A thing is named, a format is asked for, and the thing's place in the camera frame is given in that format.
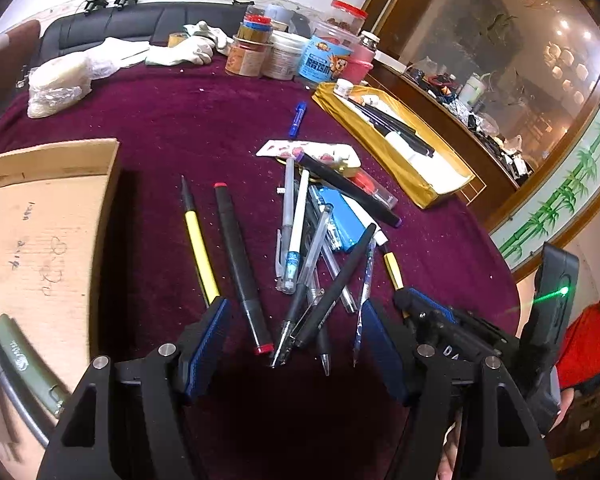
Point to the brown tape roll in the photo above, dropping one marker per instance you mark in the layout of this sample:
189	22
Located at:
176	39

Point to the white plastic sheet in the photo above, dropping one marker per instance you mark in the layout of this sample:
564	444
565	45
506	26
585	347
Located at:
115	55

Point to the blue printed tub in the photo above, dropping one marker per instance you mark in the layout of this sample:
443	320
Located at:
325	60

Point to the black marker with purple end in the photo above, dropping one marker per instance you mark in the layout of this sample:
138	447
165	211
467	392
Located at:
350	187

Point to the long black stick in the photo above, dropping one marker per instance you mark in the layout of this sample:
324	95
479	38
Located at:
10	392

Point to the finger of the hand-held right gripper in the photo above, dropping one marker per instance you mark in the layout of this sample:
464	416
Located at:
450	335
430	301

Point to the pink container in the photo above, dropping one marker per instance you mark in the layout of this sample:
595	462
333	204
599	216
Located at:
365	62

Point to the brown cardboard carton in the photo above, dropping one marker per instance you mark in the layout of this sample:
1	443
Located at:
590	425

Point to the white jug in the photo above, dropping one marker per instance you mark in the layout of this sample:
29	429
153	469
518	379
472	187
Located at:
472	87

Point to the white cotton glove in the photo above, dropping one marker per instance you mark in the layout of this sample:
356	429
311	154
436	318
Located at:
177	52
207	32

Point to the orange printed can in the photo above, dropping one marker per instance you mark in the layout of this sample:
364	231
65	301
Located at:
245	57

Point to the red patterned white card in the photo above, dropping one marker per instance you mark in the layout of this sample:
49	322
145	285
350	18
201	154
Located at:
310	152

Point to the cardboard box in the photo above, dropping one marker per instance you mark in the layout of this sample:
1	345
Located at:
30	240

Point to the blue flat box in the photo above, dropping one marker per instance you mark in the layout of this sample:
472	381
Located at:
345	220

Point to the clear plastic pen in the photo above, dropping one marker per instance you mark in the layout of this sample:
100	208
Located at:
341	287
317	245

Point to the wooden sideboard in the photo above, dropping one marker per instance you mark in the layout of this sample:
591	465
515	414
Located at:
495	195

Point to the clear gel pen with cap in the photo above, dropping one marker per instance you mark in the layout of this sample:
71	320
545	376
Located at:
286	210

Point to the bamboo print panel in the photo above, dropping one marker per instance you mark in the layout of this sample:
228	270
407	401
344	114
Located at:
555	210

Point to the glass mural panel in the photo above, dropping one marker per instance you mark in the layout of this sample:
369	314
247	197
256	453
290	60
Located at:
530	35

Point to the slim dark pen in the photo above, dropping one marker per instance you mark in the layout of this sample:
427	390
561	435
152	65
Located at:
323	350

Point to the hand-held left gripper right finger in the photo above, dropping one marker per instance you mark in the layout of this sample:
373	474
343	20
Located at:
380	352

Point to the grey tape roll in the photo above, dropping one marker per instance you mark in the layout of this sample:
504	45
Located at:
279	12

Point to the thick matte black pen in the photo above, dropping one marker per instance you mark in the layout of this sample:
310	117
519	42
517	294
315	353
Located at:
337	280

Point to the black leather sofa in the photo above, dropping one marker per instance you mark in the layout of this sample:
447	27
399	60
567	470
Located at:
130	22

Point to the gold tray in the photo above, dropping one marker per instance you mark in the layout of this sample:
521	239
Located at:
415	182

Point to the stack of tape rolls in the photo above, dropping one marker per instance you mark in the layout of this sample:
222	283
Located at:
255	27

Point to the red pen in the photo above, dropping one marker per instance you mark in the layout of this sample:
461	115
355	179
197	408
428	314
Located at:
372	185

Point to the clear jar with red lid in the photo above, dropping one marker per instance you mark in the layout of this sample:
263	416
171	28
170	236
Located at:
347	20

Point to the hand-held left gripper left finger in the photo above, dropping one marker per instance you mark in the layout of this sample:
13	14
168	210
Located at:
209	347

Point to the black pen with metal tip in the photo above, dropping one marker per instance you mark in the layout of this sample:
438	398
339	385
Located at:
292	317

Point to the green pen case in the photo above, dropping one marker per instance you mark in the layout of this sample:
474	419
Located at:
22	360

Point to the small black object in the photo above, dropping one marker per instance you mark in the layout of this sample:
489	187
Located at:
23	77

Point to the blue patterned pen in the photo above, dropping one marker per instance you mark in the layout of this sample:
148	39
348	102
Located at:
364	300

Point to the small white jar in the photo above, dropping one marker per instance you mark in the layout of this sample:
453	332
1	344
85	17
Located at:
343	87

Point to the white plastic tub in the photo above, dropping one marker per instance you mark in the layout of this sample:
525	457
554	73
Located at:
285	57

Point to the black marker with red caps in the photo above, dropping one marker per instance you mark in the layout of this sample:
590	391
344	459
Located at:
237	265

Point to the brown armchair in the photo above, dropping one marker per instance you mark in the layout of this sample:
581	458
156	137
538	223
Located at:
10	50

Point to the plastic-wrapped white roll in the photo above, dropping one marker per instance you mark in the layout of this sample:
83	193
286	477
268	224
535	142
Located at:
55	85

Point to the yellow and black pen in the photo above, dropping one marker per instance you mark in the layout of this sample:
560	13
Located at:
392	270
200	250

